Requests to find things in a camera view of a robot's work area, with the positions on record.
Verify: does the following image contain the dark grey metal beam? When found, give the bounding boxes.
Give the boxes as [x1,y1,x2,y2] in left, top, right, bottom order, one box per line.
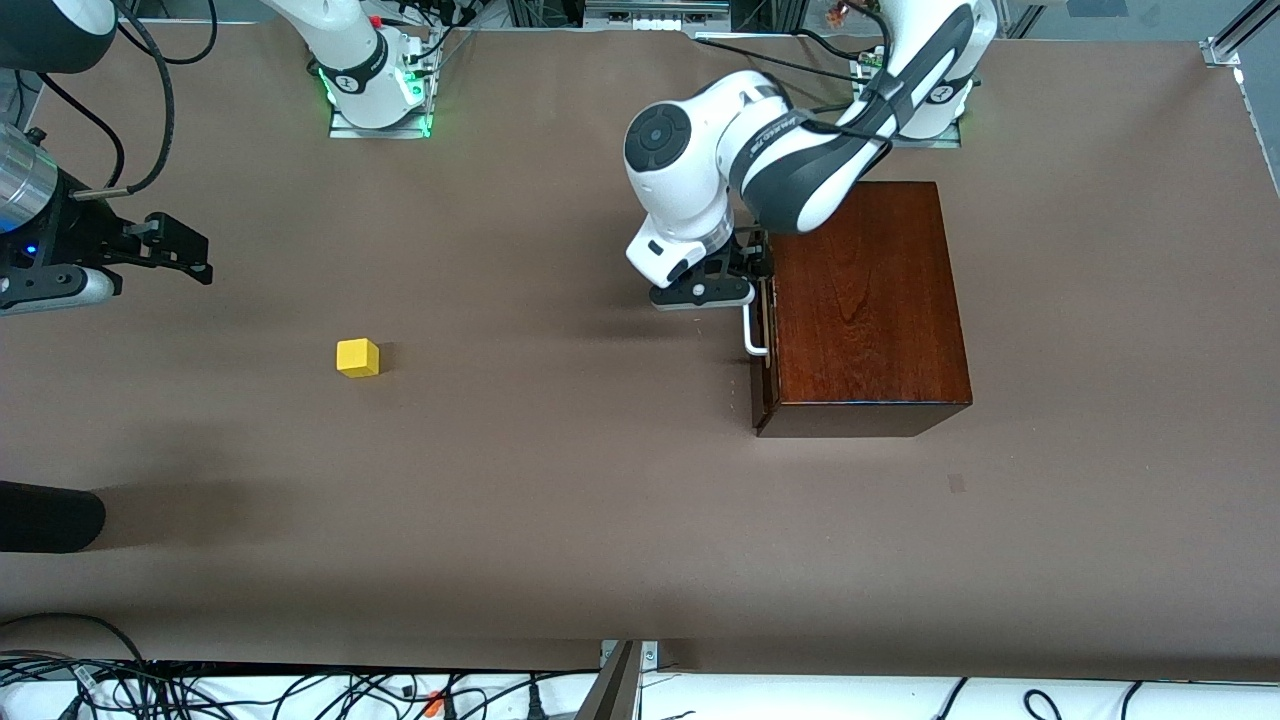
[575,640,641,720]

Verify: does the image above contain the yellow cube block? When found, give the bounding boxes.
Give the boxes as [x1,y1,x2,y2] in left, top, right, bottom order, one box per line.
[336,338,381,379]

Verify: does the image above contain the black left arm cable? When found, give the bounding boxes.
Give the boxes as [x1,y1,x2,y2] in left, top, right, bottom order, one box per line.
[795,0,901,151]

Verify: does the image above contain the black looping floor cable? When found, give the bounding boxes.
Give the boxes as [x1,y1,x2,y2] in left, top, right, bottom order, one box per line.
[0,611,151,666]

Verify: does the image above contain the wooden drawer with white handle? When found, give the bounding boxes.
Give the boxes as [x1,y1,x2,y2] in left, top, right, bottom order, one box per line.
[743,275,779,396]

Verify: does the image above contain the grey power strip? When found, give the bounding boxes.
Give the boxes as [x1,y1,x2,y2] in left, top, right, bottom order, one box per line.
[585,0,731,36]

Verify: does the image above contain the black base power cable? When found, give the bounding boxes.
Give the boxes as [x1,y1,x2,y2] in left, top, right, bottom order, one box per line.
[693,30,881,79]

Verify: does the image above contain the black ribbed cylinder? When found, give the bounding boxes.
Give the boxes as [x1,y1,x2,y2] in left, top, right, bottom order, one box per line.
[0,480,106,554]

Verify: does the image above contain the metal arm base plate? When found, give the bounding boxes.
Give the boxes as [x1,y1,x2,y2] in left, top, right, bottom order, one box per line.
[328,100,433,139]
[890,120,963,149]

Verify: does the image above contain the small aluminium mounting plate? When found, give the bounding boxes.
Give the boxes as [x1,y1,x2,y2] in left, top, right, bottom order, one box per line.
[600,640,661,673]

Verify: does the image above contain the aluminium frame profile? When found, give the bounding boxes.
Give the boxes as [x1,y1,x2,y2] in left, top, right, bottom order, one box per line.
[1200,0,1280,71]

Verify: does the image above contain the dark brown wooden cabinet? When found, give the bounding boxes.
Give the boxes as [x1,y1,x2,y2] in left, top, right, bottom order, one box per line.
[752,180,973,439]

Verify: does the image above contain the thin black cable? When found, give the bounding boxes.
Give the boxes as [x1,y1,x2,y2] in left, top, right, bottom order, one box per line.
[115,0,220,67]
[38,70,127,188]

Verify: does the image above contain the tangled black cables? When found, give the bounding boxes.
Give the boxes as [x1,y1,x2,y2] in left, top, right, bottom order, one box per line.
[0,655,601,720]

